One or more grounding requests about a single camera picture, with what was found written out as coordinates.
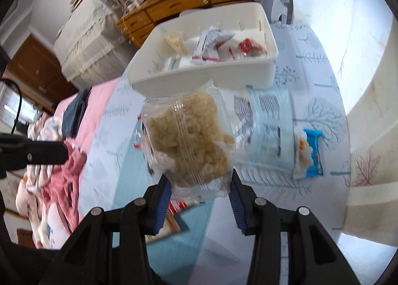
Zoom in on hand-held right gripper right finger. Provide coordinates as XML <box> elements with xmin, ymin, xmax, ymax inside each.
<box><xmin>228</xmin><ymin>171</ymin><xmax>361</xmax><ymax>285</ymax></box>

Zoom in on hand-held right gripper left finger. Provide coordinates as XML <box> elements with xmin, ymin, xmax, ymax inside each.
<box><xmin>39</xmin><ymin>174</ymin><xmax>173</xmax><ymax>285</ymax></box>

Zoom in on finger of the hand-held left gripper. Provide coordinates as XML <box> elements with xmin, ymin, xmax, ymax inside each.
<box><xmin>0</xmin><ymin>134</ymin><xmax>69</xmax><ymax>176</ymax></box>

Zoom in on round rice puff packet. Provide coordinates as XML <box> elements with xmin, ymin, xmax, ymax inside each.
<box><xmin>137</xmin><ymin>80</ymin><xmax>237</xmax><ymax>201</ymax></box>

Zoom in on large white blue packet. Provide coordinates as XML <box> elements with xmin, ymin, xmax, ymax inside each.
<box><xmin>228</xmin><ymin>87</ymin><xmax>296</xmax><ymax>170</ymax></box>

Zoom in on small blue snack packet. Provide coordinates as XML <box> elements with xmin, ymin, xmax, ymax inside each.
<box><xmin>292</xmin><ymin>129</ymin><xmax>324</xmax><ymax>180</ymax></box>

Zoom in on white plastic bin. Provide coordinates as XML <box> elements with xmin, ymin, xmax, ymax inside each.
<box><xmin>126</xmin><ymin>3</ymin><xmax>279</xmax><ymax>99</ymax></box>

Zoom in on white printed snack packet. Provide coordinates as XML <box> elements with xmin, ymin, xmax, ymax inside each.
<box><xmin>191</xmin><ymin>28</ymin><xmax>237</xmax><ymax>63</ymax></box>

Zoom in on floral plush blanket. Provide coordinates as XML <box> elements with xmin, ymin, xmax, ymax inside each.
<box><xmin>15</xmin><ymin>115</ymin><xmax>88</xmax><ymax>248</ymax></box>

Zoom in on dark blue jeans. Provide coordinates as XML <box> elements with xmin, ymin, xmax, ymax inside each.
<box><xmin>61</xmin><ymin>88</ymin><xmax>92</xmax><ymax>139</ymax></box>

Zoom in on pink blanket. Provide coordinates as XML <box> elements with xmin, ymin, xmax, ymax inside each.
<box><xmin>53</xmin><ymin>78</ymin><xmax>125</xmax><ymax>180</ymax></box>

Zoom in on brown wooden door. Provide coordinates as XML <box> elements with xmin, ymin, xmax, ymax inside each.
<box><xmin>3</xmin><ymin>34</ymin><xmax>78</xmax><ymax>114</ymax></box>

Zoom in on tree print tablecloth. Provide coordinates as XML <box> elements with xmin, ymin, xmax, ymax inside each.
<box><xmin>78</xmin><ymin>22</ymin><xmax>352</xmax><ymax>285</ymax></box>

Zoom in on lace cloth covered cabinet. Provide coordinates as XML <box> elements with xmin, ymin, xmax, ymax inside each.
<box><xmin>54</xmin><ymin>0</ymin><xmax>137</xmax><ymax>89</ymax></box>

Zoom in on floral leaf curtain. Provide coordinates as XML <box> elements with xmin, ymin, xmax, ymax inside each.
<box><xmin>284</xmin><ymin>0</ymin><xmax>398</xmax><ymax>248</ymax></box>

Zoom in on wooden desk with drawers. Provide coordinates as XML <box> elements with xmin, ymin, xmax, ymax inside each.
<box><xmin>116</xmin><ymin>0</ymin><xmax>258</xmax><ymax>49</ymax></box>

